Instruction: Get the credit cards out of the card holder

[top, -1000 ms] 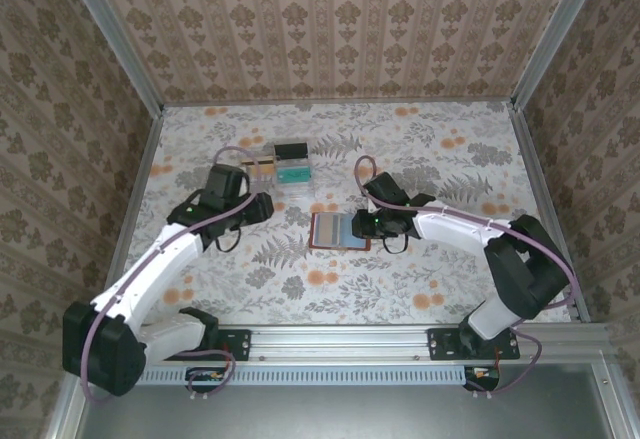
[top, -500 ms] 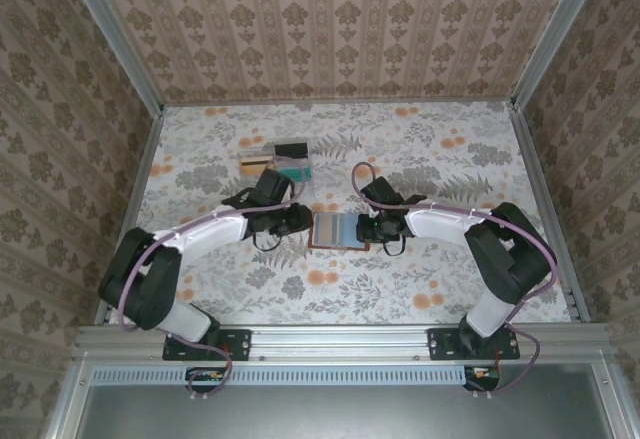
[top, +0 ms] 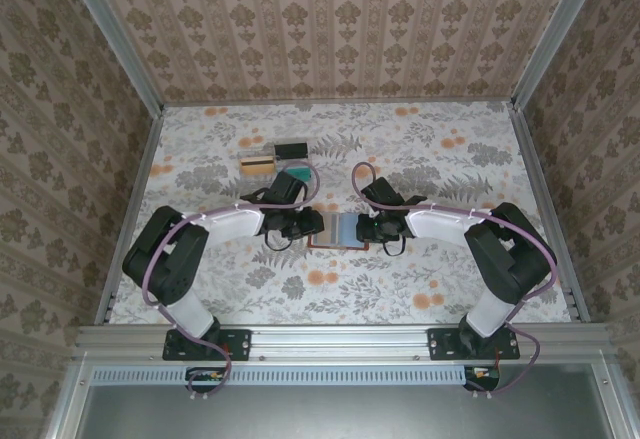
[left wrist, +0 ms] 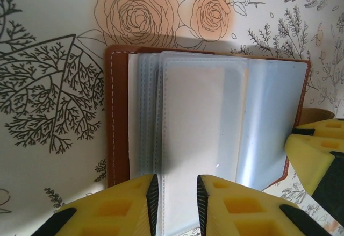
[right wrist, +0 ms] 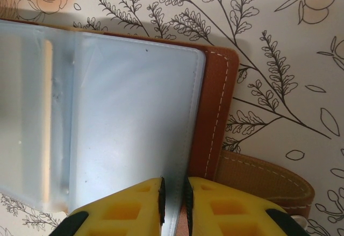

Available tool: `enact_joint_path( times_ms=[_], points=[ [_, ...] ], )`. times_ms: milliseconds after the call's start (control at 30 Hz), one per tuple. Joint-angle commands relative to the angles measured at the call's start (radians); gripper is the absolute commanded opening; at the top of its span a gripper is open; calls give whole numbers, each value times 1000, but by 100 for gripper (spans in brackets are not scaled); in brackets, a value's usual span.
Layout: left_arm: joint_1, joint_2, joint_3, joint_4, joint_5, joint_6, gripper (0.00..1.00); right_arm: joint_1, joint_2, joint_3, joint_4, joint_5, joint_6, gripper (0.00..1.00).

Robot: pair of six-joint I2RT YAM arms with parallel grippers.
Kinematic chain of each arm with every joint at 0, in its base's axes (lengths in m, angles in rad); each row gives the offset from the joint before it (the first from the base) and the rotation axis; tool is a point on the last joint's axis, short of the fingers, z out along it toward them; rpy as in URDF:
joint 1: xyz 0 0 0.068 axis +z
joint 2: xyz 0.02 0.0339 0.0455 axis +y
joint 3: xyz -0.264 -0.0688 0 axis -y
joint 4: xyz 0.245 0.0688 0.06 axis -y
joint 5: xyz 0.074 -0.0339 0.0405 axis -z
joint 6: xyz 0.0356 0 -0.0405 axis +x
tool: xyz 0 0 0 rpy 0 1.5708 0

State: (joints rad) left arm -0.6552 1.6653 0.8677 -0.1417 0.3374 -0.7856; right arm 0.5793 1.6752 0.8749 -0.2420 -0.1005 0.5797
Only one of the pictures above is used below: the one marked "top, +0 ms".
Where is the teal green block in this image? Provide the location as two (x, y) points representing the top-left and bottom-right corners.
(282, 165), (315, 184)

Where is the thin aluminium table rail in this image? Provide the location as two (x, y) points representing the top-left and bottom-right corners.
(162, 100), (516, 109)

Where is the white slotted cable duct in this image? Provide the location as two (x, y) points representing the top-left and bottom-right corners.
(92, 364), (470, 386)

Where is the tan wooden block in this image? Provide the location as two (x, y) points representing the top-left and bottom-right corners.
(239, 156), (279, 177)

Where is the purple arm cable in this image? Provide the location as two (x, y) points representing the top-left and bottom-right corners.
(141, 166), (321, 405)
(351, 160), (559, 401)

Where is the light blue credit card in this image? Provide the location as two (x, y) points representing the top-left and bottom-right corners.
(340, 212), (362, 249)

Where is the floral patterned table cover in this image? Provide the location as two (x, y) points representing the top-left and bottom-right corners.
(107, 102), (574, 326)

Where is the black credit card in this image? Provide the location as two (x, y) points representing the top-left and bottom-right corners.
(273, 142), (309, 159)

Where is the brown leather card holder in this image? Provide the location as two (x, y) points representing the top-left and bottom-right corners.
(306, 210), (370, 254)

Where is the clear acrylic organizer tray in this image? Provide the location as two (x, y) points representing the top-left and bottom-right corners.
(238, 136), (316, 195)

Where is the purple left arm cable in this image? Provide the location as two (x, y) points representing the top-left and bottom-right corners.
(141, 166), (321, 405)

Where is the aluminium frame post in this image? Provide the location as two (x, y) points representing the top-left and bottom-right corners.
(57, 0), (166, 115)
(509, 0), (612, 110)

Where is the aluminium cross rail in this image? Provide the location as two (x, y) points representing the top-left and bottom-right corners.
(74, 325), (614, 360)

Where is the thin black left gripper cable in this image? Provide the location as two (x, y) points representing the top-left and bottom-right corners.
(263, 230), (294, 253)

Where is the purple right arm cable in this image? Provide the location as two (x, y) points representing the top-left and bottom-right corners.
(351, 160), (559, 401)

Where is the grey metal sheet panel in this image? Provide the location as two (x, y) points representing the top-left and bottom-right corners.
(77, 383), (609, 439)

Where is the grey-blue credit card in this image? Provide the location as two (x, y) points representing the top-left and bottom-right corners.
(318, 212), (342, 248)

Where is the black wiring board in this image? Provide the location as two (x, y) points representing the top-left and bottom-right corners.
(185, 366), (227, 394)
(463, 365), (502, 393)

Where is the aluminium table side rail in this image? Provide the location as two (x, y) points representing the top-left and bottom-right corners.
(94, 106), (167, 325)
(509, 103), (592, 324)

